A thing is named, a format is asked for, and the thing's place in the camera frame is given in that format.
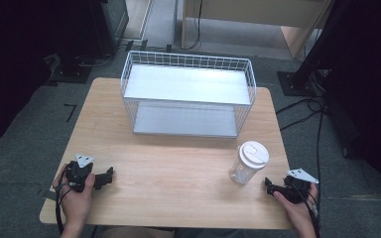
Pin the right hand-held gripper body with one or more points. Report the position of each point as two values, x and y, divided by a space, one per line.
296 190

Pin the person's right hand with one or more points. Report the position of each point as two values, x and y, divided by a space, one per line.
297 211

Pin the clear cup with white lid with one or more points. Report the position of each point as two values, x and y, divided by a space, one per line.
248 162

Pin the black stand base plate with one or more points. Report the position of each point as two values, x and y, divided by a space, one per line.
292 85
70 73

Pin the light wooden furniture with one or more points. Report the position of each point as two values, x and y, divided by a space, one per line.
254 15

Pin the dark cabinet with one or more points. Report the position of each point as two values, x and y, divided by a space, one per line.
107 24

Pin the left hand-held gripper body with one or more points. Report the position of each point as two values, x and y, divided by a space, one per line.
78 176

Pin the dark curtain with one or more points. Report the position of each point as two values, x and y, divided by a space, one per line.
365 92
11 62

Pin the person's left hand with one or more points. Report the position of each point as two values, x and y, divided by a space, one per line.
76 202

